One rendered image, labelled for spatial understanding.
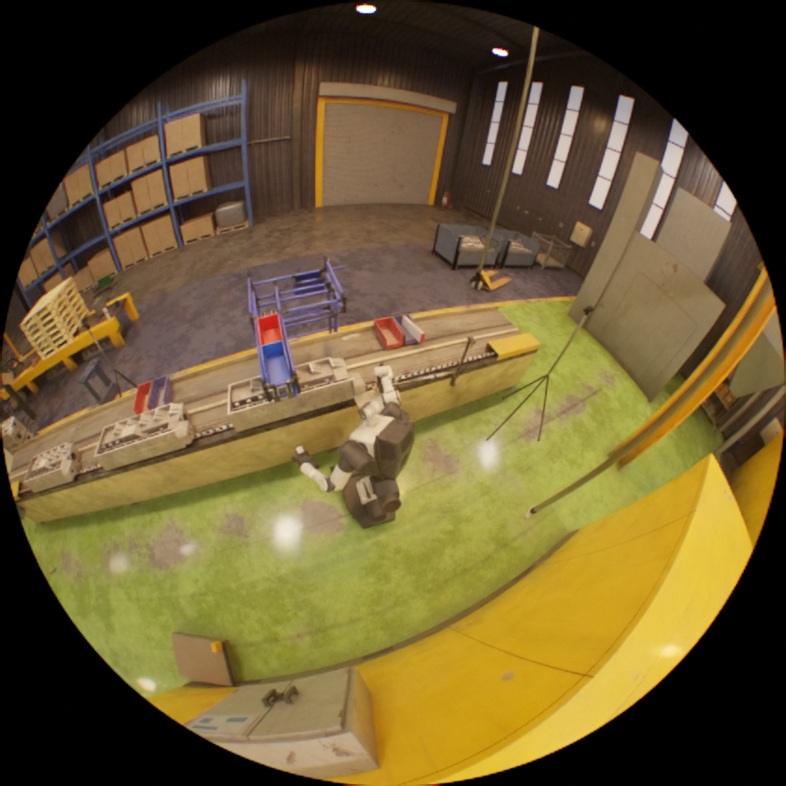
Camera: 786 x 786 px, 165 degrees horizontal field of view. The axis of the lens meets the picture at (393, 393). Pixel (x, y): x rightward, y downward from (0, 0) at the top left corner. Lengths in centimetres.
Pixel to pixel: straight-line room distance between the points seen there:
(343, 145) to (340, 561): 1212
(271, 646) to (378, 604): 105
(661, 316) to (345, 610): 647
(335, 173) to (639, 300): 1077
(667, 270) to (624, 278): 101
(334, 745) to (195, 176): 1089
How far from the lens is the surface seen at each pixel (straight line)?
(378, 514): 226
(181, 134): 1057
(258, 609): 275
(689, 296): 603
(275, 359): 201
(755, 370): 772
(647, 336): 621
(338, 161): 1197
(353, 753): 110
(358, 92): 1190
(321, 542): 260
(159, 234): 1104
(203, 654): 290
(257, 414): 210
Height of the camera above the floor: 255
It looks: 51 degrees down
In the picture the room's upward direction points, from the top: 9 degrees clockwise
